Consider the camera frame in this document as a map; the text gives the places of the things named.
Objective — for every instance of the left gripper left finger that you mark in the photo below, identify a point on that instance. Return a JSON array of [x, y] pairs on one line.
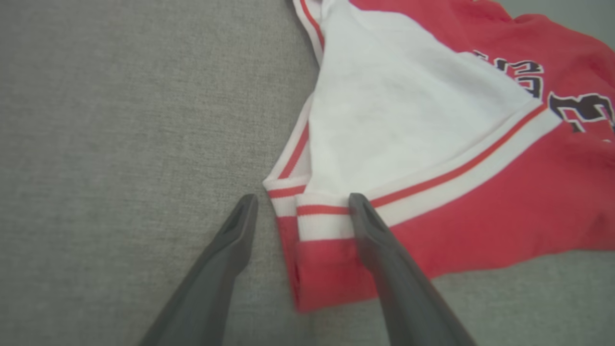
[[211, 278]]

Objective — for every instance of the red and white jersey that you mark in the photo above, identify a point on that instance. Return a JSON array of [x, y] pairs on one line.
[[480, 206]]

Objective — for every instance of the grey fabric sofa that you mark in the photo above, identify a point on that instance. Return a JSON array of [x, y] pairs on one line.
[[120, 120]]

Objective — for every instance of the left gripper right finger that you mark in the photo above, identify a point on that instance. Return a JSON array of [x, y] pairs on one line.
[[403, 298]]

